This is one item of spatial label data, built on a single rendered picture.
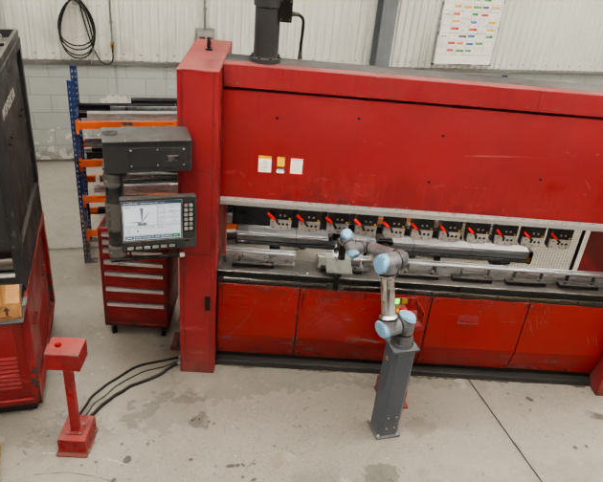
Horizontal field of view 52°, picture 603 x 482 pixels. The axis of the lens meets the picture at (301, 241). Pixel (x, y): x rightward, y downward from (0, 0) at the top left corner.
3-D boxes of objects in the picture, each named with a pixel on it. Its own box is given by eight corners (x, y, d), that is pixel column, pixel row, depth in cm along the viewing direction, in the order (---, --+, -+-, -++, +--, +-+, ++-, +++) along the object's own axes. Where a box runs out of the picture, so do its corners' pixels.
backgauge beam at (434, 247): (235, 243, 466) (235, 231, 461) (236, 234, 478) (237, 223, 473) (530, 264, 478) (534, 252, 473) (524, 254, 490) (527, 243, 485)
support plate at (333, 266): (325, 273, 420) (326, 272, 419) (324, 253, 443) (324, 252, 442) (352, 274, 421) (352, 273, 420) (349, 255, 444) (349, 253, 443)
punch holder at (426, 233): (410, 239, 434) (413, 218, 426) (408, 233, 442) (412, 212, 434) (431, 240, 435) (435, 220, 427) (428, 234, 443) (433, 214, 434)
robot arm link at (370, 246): (417, 250, 372) (370, 234, 414) (403, 252, 367) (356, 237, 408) (417, 268, 375) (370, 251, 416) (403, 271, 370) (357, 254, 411)
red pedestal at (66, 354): (55, 456, 388) (39, 355, 348) (68, 427, 410) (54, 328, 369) (87, 458, 389) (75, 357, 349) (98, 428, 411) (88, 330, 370)
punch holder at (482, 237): (465, 243, 436) (470, 222, 428) (462, 237, 444) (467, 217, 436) (486, 244, 437) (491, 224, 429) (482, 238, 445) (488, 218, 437)
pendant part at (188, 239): (122, 253, 372) (119, 200, 355) (121, 243, 382) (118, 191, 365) (196, 247, 386) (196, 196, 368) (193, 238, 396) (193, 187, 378)
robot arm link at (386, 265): (404, 337, 381) (403, 252, 367) (385, 342, 374) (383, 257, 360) (392, 330, 391) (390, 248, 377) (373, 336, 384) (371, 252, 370)
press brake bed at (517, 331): (214, 364, 476) (216, 274, 435) (217, 347, 494) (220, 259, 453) (590, 386, 491) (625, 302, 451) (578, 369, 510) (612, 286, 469)
